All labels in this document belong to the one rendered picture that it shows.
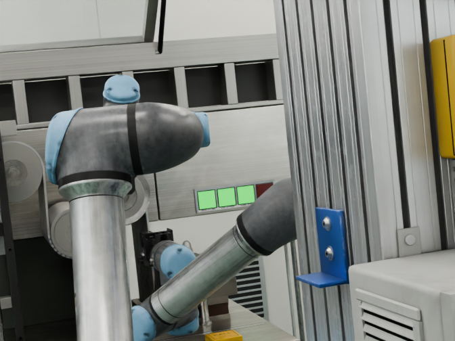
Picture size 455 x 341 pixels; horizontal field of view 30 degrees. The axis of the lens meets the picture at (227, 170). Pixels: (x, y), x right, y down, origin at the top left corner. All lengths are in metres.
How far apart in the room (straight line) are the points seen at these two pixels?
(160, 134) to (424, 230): 0.51
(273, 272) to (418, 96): 4.14
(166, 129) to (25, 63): 1.13
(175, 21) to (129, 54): 2.46
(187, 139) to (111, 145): 0.13
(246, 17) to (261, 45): 2.47
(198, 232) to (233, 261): 3.30
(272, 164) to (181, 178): 0.28
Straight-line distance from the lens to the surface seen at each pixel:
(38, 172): 2.08
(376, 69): 0.94
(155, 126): 1.32
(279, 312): 5.12
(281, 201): 1.56
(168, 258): 1.80
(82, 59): 2.43
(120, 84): 1.80
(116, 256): 1.31
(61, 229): 2.09
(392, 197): 0.95
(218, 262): 1.62
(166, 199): 2.46
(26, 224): 2.41
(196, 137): 1.39
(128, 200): 2.08
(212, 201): 2.48
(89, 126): 1.34
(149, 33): 2.47
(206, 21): 4.95
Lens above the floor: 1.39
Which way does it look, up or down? 3 degrees down
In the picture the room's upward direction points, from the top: 6 degrees counter-clockwise
